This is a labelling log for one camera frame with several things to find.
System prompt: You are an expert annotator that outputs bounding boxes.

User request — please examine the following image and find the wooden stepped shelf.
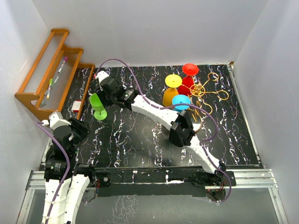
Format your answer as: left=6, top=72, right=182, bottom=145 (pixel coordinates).
left=14, top=28, right=95, bottom=120

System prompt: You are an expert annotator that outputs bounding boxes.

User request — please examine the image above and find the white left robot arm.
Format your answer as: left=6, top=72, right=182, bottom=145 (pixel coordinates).
left=42, top=118, right=97, bottom=224

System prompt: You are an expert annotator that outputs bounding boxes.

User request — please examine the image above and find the gold wire wine glass rack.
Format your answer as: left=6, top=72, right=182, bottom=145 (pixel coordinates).
left=184, top=72, right=229, bottom=133

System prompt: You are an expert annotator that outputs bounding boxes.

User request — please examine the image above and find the blue wine glass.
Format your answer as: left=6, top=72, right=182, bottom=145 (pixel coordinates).
left=172, top=94, right=191, bottom=112

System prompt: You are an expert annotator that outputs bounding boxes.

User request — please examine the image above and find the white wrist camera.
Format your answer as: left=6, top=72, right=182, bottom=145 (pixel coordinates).
left=94, top=71, right=109, bottom=84
left=42, top=112, right=71, bottom=130

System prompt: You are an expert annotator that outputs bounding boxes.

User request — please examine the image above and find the small white red box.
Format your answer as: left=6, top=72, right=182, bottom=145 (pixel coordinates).
left=71, top=100, right=82, bottom=112

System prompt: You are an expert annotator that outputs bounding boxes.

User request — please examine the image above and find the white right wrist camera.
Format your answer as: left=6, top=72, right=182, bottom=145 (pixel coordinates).
left=94, top=71, right=109, bottom=84

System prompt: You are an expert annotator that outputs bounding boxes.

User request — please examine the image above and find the green wine glass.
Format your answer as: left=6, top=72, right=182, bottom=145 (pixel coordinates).
left=89, top=93, right=107, bottom=120

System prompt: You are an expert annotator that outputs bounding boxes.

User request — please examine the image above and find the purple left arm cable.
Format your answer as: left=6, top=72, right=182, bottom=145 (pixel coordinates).
left=34, top=121, right=71, bottom=219

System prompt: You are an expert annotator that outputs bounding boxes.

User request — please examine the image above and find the purple capped marker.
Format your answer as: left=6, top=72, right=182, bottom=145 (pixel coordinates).
left=57, top=56, right=68, bottom=74

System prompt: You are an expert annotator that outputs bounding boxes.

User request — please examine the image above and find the red wine glass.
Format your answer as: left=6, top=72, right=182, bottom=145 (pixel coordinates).
left=178, top=63, right=199, bottom=97

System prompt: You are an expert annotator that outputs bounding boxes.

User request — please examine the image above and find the yellow wine glass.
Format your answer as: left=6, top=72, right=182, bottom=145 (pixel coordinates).
left=163, top=74, right=182, bottom=107

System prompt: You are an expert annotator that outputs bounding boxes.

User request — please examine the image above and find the green capped marker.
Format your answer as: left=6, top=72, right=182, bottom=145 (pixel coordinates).
left=46, top=78, right=53, bottom=99

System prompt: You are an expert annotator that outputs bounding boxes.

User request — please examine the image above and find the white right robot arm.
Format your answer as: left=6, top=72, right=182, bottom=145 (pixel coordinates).
left=95, top=72, right=226, bottom=186

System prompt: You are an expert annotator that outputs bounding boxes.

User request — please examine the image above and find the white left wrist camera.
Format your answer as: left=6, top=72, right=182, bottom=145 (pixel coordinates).
left=42, top=112, right=71, bottom=130

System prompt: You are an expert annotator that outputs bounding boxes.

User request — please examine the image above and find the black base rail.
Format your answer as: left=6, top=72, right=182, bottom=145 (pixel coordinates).
left=85, top=166, right=236, bottom=200

